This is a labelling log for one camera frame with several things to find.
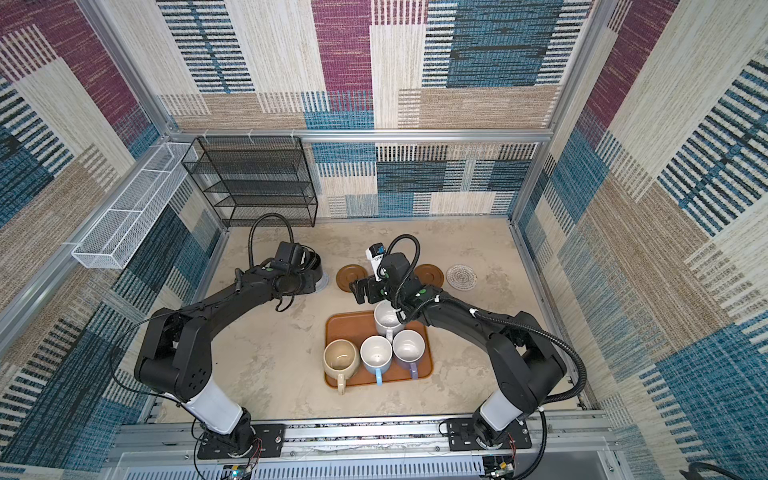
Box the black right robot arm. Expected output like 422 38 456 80
350 234 587 448

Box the grey-blue woven coaster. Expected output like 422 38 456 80
315 272 330 292

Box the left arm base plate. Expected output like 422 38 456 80
195 424 285 460

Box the black mug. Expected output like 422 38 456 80
299 247 323 294

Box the beige ceramic mug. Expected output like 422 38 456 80
323 339 361 395

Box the clear glass coaster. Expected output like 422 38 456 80
445 264 478 291

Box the white mesh wall basket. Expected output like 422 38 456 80
72 142 190 270

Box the white mug blue handle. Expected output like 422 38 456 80
360 335 393 385

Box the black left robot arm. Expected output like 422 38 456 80
134 213 323 458

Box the white mug purple handle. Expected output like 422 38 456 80
392 329 426 380

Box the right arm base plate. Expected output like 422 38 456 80
438 416 532 451

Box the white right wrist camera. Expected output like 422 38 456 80
366 243 386 281

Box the aluminium front rail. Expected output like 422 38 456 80
107 410 613 463

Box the white speckled mug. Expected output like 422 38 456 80
374 300 405 343

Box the brown plastic serving tray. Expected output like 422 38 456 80
325 311 433 390

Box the large brown wooden coaster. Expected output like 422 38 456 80
414 264 445 288

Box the black wire shelf rack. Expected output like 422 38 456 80
181 136 318 227

